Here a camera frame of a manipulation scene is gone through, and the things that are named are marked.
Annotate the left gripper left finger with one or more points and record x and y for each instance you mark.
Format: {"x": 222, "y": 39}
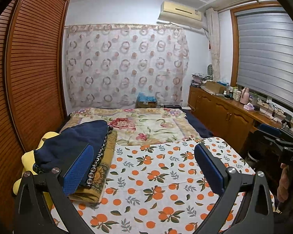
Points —
{"x": 32, "y": 214}

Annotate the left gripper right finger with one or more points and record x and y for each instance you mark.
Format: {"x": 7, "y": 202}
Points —
{"x": 255, "y": 214}

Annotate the navy printed t-shirt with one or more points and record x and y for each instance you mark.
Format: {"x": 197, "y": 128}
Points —
{"x": 56, "y": 149}

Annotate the right hand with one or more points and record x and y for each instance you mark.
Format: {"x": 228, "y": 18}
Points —
{"x": 282, "y": 190}

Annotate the mustard floral folded cloth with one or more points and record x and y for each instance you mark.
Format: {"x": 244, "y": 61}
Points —
{"x": 94, "y": 194}

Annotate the dark patterned folded cloth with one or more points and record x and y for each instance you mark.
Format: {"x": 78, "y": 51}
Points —
{"x": 100, "y": 155}

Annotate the pink kettle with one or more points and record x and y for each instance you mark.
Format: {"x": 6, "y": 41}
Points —
{"x": 244, "y": 97}

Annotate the wooden sideboard cabinet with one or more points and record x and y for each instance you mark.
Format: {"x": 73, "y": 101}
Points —
{"x": 226, "y": 118}

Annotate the orange print white sheet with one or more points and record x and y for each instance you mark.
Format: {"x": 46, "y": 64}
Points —
{"x": 151, "y": 189}

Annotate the navy blue bed blanket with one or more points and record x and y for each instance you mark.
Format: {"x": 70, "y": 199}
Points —
{"x": 197, "y": 125}

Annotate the cardboard box on cabinet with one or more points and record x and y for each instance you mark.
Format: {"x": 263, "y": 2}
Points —
{"x": 213, "y": 87}

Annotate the grey window blind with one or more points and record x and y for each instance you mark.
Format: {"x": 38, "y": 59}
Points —
{"x": 266, "y": 52}

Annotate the stack of folded papers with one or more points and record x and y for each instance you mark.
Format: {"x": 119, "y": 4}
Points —
{"x": 199, "y": 80}

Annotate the floral quilt blanket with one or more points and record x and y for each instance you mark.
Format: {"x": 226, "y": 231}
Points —
{"x": 140, "y": 126}

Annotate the blue item on box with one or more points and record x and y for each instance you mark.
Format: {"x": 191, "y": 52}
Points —
{"x": 144, "y": 101}

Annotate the wooden louvered wardrobe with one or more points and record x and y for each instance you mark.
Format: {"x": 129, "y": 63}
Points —
{"x": 31, "y": 91}

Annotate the beige side curtain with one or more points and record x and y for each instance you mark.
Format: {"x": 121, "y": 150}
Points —
{"x": 214, "y": 38}

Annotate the circle pattern curtain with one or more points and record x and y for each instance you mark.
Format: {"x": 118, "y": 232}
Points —
{"x": 110, "y": 65}

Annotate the white air conditioner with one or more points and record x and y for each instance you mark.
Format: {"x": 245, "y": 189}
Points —
{"x": 180, "y": 14}

